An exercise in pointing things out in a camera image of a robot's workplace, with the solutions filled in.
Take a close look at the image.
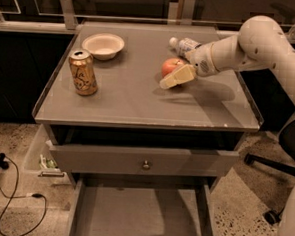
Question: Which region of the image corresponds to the grey open bottom drawer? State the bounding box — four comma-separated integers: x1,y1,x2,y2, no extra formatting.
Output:
64,178,218,236

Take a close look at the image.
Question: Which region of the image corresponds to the red apple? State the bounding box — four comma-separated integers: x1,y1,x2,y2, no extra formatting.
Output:
161,58,186,77

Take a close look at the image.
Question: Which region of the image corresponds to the clear plastic storage bin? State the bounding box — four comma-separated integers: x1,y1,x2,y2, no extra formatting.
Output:
23,125,70,185

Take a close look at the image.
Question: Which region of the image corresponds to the black office chair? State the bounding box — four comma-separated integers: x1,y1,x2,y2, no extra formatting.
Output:
239,109,295,227

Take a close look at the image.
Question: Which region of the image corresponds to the gold soda can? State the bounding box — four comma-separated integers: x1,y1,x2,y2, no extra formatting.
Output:
69,49,98,96

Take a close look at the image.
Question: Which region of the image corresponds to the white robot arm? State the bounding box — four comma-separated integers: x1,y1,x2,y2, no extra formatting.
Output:
160,16,295,236

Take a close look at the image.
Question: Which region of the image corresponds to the clear plastic water bottle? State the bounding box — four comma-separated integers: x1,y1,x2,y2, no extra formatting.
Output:
169,37,201,57

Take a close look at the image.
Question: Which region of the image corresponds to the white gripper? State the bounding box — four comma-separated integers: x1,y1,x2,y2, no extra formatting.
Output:
159,43,218,89

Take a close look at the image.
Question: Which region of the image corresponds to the grey middle drawer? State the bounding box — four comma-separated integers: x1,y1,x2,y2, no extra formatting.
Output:
47,141,239,177

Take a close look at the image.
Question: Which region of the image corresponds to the metal railing post middle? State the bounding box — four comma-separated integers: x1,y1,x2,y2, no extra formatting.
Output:
180,0,196,25

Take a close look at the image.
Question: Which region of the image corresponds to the white paper bowl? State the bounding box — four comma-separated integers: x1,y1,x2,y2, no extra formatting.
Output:
82,33,125,60

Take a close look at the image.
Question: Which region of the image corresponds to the metal railing post left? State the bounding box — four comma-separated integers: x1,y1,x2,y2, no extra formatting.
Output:
59,0,78,30

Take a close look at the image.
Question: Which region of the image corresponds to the grey drawer cabinet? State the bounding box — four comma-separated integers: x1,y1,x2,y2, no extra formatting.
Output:
27,15,270,198

